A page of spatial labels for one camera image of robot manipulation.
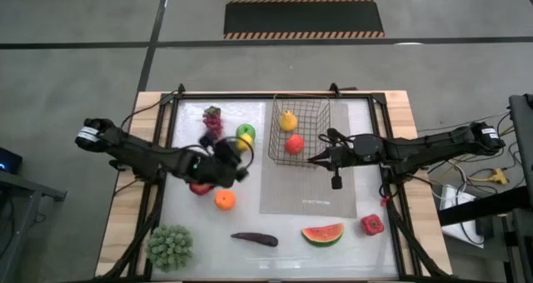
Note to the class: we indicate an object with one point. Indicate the orange toy orange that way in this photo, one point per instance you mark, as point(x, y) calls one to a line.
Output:
point(225, 200)

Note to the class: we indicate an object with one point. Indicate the grey woven placemat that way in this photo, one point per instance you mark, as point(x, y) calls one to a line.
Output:
point(308, 191)

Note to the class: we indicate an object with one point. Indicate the black metal table frame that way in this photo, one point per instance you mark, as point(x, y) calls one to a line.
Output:
point(250, 95)

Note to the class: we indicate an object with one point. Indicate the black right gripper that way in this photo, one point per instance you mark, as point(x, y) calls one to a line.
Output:
point(358, 150)

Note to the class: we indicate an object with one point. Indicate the yellow toy pear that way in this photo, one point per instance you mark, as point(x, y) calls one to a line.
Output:
point(288, 120)

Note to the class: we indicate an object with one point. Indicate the green bushy toy plant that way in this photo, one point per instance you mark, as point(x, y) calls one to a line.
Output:
point(170, 247)

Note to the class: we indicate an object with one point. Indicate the black device with blue light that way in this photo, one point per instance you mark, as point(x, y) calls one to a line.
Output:
point(8, 160)

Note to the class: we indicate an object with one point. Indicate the bright red toy apple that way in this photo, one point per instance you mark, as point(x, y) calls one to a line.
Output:
point(294, 144)

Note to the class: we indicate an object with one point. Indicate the red toy bell pepper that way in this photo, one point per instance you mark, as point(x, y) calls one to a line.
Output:
point(372, 225)

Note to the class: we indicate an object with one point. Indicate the yellow power splitter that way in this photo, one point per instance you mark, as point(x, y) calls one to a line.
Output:
point(497, 177)

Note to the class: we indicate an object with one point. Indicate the green toy apple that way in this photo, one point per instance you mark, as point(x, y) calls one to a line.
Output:
point(246, 129)

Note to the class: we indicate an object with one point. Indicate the dark grey side desk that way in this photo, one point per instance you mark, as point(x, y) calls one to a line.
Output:
point(25, 191)

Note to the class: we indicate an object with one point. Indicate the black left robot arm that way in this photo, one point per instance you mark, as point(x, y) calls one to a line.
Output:
point(137, 150)

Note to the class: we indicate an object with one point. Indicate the black side table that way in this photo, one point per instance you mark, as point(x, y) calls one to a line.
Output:
point(479, 206)

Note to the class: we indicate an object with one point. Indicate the toy watermelon slice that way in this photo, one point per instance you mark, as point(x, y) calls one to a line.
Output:
point(323, 234)

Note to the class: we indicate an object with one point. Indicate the white paper sheet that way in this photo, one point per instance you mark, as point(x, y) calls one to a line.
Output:
point(454, 200)

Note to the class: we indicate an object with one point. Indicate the black upright panel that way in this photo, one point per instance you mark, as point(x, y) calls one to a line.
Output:
point(522, 158)

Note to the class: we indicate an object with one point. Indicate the black hazard-striped floor mat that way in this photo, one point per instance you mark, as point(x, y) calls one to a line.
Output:
point(304, 18)

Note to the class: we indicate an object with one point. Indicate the white glossy table sheet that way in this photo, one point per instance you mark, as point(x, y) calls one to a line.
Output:
point(208, 258)

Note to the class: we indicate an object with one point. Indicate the dark purple toy eggplant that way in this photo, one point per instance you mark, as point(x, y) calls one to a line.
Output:
point(256, 239)

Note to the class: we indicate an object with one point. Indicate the yellow toy lemon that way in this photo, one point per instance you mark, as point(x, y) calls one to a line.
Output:
point(245, 142)

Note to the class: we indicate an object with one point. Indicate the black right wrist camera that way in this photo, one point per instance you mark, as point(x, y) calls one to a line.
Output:
point(336, 182)

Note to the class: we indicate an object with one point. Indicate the purple toy grape bunch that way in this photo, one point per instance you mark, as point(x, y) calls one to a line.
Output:
point(213, 122)

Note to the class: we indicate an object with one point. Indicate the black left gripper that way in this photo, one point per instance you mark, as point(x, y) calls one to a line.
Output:
point(212, 172)

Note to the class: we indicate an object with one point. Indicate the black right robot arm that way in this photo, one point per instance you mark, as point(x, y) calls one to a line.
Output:
point(437, 145)

